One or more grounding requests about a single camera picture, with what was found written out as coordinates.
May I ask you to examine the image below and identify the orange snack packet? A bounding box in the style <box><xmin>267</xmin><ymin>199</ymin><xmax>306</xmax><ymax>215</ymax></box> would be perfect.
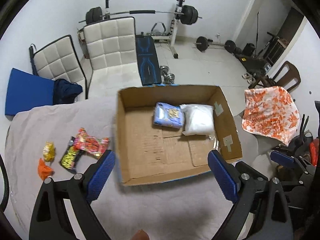
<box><xmin>37</xmin><ymin>158</ymin><xmax>54</xmax><ymax>181</ymax></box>

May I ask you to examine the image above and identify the black shoe wipes pack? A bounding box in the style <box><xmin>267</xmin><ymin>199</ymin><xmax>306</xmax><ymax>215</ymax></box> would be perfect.
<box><xmin>59</xmin><ymin>137</ymin><xmax>84</xmax><ymax>174</ymax></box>

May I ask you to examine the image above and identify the yellow snack packet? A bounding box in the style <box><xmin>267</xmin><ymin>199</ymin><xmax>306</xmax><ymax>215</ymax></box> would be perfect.
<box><xmin>43</xmin><ymin>142</ymin><xmax>55</xmax><ymax>162</ymax></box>

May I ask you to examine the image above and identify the red floral wipes pack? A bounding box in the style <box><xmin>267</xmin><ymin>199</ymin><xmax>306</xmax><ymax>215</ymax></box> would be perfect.
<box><xmin>73</xmin><ymin>127</ymin><xmax>110</xmax><ymax>159</ymax></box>

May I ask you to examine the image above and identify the white soft plastic pack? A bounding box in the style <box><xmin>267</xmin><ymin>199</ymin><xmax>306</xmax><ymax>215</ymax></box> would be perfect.
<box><xmin>180</xmin><ymin>104</ymin><xmax>215</xmax><ymax>136</ymax></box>

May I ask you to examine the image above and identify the orange white patterned cloth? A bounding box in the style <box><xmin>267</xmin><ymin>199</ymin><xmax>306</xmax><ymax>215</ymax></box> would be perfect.
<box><xmin>241</xmin><ymin>86</ymin><xmax>300</xmax><ymax>146</ymax></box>

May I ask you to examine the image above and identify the grey table cloth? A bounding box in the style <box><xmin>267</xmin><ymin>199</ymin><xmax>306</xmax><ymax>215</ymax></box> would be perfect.
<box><xmin>4</xmin><ymin>96</ymin><xmax>276</xmax><ymax>240</ymax></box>

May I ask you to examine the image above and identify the brown wooden chair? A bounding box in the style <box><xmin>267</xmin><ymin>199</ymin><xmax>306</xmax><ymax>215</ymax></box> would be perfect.
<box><xmin>248</xmin><ymin>61</ymin><xmax>301</xmax><ymax>92</ymax></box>

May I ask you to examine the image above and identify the black exercise machine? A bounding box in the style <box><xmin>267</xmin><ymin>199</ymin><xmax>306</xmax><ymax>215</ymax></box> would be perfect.
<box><xmin>232</xmin><ymin>13</ymin><xmax>289</xmax><ymax>85</ymax></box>

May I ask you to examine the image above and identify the dark navy cloth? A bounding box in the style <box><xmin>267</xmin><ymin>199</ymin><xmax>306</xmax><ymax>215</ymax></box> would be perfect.
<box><xmin>53</xmin><ymin>79</ymin><xmax>83</xmax><ymax>105</ymax></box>

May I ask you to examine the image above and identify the blue foam mat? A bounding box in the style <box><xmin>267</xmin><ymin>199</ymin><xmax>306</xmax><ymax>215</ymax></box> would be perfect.
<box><xmin>5</xmin><ymin>68</ymin><xmax>54</xmax><ymax>116</ymax></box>

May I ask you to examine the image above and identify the open cardboard box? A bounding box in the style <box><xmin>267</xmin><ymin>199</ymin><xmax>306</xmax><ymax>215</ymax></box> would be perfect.
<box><xmin>115</xmin><ymin>85</ymin><xmax>242</xmax><ymax>186</ymax></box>

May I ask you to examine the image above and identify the blue tissue pack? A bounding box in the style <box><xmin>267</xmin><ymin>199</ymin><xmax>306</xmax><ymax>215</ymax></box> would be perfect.
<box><xmin>153</xmin><ymin>102</ymin><xmax>184</xmax><ymax>129</ymax></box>

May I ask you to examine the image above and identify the white quilted chair left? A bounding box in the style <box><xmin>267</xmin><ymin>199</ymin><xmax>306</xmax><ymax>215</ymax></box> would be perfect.
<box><xmin>29</xmin><ymin>35</ymin><xmax>88</xmax><ymax>101</ymax></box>

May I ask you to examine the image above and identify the white quilted chair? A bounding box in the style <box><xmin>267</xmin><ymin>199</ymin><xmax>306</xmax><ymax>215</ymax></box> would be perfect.
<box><xmin>84</xmin><ymin>17</ymin><xmax>142</xmax><ymax>99</ymax></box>
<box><xmin>29</xmin><ymin>35</ymin><xmax>88</xmax><ymax>101</ymax></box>

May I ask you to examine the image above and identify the barbell on floor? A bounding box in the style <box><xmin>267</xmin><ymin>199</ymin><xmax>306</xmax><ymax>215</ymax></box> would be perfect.
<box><xmin>194</xmin><ymin>36</ymin><xmax>236</xmax><ymax>53</ymax></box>

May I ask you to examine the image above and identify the chrome dumbbell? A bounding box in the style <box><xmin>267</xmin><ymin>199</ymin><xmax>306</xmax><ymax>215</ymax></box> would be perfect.
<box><xmin>160</xmin><ymin>66</ymin><xmax>175</xmax><ymax>85</ymax></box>

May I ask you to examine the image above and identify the black blue weight bench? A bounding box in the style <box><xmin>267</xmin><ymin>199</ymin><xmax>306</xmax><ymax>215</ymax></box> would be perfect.
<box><xmin>136</xmin><ymin>36</ymin><xmax>162</xmax><ymax>86</ymax></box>

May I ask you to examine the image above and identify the white quilted chair right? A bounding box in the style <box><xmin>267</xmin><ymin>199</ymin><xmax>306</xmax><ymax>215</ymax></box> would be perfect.
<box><xmin>84</xmin><ymin>17</ymin><xmax>142</xmax><ymax>99</ymax></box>

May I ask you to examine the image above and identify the white barbell rack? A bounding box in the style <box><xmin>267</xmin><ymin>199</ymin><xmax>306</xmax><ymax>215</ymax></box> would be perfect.
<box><xmin>147</xmin><ymin>0</ymin><xmax>185</xmax><ymax>59</ymax></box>

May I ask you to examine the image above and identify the barbell on rack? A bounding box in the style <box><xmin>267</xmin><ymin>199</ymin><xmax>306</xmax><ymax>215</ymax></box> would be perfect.
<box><xmin>79</xmin><ymin>5</ymin><xmax>202</xmax><ymax>25</ymax></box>

